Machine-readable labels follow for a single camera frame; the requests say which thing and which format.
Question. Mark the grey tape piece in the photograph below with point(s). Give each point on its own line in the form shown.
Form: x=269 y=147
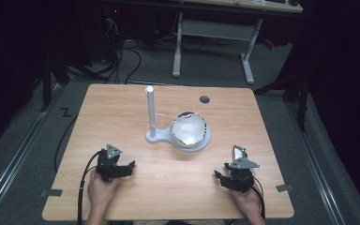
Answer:
x=284 y=187
x=54 y=192

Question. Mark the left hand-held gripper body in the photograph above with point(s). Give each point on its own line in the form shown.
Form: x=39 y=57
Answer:
x=107 y=162

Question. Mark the white stand with pole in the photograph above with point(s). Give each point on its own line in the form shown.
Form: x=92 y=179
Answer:
x=156 y=134

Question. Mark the metal floor rail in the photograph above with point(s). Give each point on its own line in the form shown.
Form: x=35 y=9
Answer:
x=315 y=162
x=15 y=156

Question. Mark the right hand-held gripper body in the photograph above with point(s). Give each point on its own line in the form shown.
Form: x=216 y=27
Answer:
x=242 y=176

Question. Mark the dark computer tower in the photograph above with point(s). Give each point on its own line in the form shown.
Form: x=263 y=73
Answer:
x=112 y=31

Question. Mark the black metal stand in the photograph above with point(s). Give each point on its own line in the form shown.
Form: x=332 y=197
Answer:
x=296 y=87
x=48 y=81

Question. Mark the person's left hand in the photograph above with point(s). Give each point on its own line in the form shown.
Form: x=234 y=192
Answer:
x=101 y=192

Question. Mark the white-legged wooden desk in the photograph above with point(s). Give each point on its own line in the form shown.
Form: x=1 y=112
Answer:
x=218 y=29

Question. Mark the person's right hand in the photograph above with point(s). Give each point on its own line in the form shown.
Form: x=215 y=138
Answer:
x=247 y=200

